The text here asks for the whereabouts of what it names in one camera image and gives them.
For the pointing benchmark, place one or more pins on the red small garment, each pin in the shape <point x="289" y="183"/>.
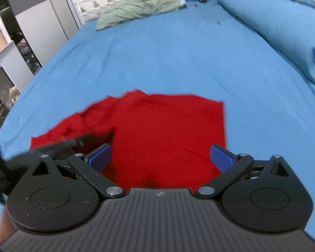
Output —
<point x="160" y="136"/>

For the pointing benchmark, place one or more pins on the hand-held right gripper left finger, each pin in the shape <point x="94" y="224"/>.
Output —
<point x="99" y="158"/>

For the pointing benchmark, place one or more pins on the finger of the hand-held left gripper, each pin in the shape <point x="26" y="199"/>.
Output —
<point x="68" y="143"/>

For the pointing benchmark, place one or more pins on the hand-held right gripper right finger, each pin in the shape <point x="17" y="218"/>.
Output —
<point x="221" y="158"/>

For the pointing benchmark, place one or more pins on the white desk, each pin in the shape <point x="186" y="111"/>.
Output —
<point x="5" y="65"/>

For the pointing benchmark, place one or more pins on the person's left forearm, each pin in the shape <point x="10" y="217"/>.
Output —
<point x="0" y="229"/>

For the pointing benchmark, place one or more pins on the green pillow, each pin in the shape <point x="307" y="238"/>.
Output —
<point x="139" y="9"/>

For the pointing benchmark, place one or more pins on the blue bolster pillow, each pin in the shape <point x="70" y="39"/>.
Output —
<point x="265" y="21"/>

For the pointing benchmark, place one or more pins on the grey and white wardrobe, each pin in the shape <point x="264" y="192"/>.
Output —
<point x="42" y="21"/>

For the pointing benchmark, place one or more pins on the blue bed sheet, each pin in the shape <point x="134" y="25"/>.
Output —
<point x="160" y="65"/>

